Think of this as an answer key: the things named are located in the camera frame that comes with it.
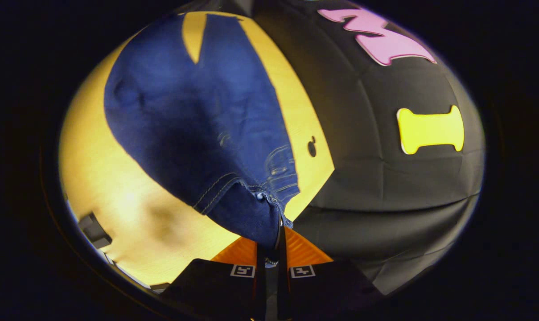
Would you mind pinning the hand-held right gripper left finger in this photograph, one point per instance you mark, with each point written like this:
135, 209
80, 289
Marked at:
260, 290

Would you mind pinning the dark grey furniture part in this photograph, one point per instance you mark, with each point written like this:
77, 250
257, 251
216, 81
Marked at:
94, 229

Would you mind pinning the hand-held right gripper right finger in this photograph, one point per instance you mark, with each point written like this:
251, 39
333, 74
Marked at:
283, 290

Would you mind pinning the blue denim jeans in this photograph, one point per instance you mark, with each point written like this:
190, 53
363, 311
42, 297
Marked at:
198, 116

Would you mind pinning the black backdrop cloth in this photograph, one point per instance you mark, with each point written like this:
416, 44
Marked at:
385, 200

